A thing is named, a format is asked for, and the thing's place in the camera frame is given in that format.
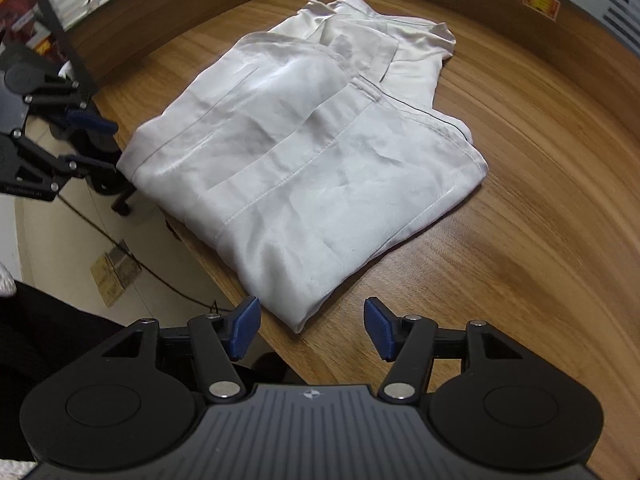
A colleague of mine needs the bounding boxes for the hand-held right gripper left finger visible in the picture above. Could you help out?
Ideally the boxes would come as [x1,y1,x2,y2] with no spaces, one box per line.
[102,296,262,403]

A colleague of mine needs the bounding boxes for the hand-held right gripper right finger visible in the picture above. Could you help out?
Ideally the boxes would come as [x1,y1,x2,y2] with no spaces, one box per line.
[363,297,526,403]

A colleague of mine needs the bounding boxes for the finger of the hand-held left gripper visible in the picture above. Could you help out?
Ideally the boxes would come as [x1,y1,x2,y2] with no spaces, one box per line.
[12,131,122,194]
[25,74,119,134]

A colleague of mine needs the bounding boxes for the white satin garment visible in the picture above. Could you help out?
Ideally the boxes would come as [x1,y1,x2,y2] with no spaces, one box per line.
[116,0,489,335]

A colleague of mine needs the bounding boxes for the brown cardboard piece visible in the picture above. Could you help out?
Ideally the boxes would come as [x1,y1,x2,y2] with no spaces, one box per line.
[90,241,142,307]

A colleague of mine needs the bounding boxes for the white woven cloth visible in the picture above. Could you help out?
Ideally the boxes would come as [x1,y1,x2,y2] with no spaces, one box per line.
[0,259,17,297]

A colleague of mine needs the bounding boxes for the person's black clothing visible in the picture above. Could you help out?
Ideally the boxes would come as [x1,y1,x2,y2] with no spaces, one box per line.
[0,280,132,463]

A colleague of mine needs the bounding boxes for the orange sticker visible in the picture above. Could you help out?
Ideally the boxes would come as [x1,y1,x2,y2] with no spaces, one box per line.
[522,0,561,22]

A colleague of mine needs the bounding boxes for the black metal frame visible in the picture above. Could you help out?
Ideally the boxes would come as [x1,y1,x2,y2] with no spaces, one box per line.
[24,0,97,98]

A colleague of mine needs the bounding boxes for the black cable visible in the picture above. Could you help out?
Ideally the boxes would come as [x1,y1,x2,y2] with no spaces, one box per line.
[52,192,224,312]

